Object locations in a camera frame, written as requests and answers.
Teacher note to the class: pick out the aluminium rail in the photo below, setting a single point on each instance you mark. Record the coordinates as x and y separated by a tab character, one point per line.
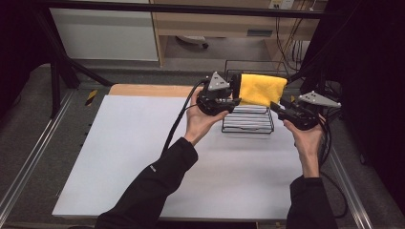
31	152
350	187

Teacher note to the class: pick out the wooden board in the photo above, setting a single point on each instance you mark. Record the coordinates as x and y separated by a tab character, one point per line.
149	90

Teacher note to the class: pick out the person's right hand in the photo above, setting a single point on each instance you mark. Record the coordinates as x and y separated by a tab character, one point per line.
307	140

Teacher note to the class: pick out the black frame bar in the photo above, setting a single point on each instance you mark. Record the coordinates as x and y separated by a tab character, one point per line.
178	9

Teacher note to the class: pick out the person's left hand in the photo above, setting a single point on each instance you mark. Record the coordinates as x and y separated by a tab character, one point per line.
199	125

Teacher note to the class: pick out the white wall socket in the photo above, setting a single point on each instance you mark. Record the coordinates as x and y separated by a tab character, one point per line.
281	4

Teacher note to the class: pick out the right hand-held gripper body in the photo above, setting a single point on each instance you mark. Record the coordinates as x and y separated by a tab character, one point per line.
302	114

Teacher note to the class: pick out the light wooden desk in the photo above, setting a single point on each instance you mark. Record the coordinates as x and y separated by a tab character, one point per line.
223	25

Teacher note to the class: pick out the black curtain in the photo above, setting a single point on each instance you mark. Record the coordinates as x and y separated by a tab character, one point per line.
372	79
17	47

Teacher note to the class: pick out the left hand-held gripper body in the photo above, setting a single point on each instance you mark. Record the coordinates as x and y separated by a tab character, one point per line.
213	98

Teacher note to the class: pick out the yellow black tool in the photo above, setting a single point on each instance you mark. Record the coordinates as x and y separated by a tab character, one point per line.
91	97

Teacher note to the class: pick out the office chair base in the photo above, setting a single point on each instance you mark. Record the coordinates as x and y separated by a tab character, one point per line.
192	39

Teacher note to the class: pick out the yellow towel with black edge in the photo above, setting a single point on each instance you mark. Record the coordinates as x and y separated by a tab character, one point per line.
262	89

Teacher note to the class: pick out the black metal stand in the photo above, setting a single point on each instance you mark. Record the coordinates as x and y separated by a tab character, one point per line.
55	82

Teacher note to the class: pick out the white cabinet panel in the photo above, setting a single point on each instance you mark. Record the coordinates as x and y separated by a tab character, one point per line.
105	35

